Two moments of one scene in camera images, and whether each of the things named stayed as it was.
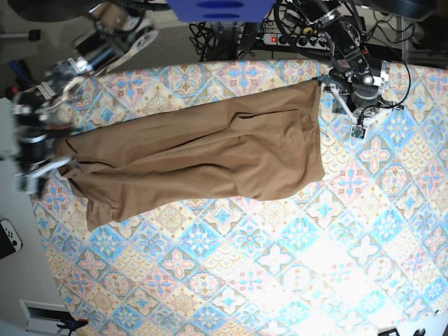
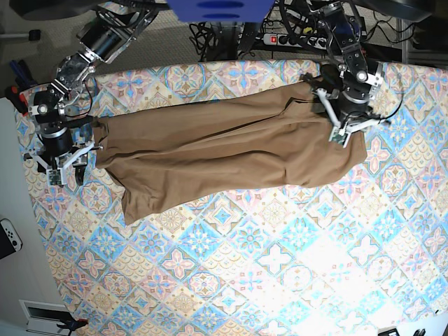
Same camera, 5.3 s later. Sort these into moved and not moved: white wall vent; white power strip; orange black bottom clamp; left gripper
Moved: left gripper
Not moved: orange black bottom clamp; white wall vent; white power strip
